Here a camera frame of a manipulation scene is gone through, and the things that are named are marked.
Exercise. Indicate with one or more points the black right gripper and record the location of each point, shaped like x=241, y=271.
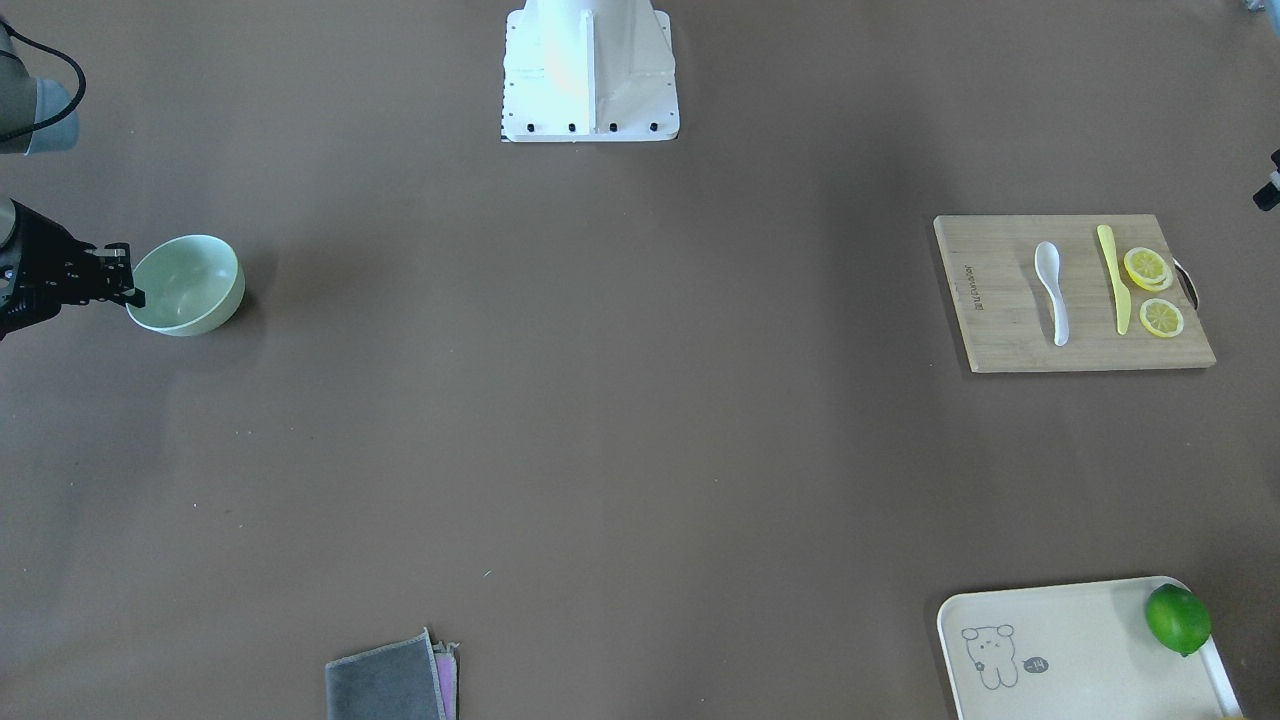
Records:
x=36, y=270

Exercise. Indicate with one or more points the light green bowl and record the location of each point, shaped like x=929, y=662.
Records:
x=192, y=285

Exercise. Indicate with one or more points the white ceramic spoon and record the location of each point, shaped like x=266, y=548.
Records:
x=1047, y=262

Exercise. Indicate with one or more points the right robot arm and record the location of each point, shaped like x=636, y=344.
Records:
x=39, y=115

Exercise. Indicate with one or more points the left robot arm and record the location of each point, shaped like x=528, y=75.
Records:
x=1266, y=198

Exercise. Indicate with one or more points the grey folded cloth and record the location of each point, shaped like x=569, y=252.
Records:
x=413, y=679

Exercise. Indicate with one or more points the bamboo cutting board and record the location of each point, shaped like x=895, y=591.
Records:
x=1004, y=316

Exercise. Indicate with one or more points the yellow plastic knife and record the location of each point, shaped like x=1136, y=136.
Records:
x=1121, y=293

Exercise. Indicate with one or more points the cream serving tray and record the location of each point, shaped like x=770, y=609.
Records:
x=1075, y=651

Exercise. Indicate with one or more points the top stacked lemon slice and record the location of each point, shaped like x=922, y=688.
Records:
x=1143, y=256

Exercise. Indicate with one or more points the stacked lemon slice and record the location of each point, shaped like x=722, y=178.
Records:
x=1143, y=256
x=1150, y=278

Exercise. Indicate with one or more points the single lemon slice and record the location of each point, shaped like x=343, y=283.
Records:
x=1161, y=318

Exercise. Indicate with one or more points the lower stacked lemon slice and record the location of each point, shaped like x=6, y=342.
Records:
x=1150, y=278

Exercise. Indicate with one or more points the green lime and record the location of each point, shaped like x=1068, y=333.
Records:
x=1178, y=619

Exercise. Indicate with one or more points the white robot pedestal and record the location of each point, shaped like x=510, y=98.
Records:
x=589, y=71

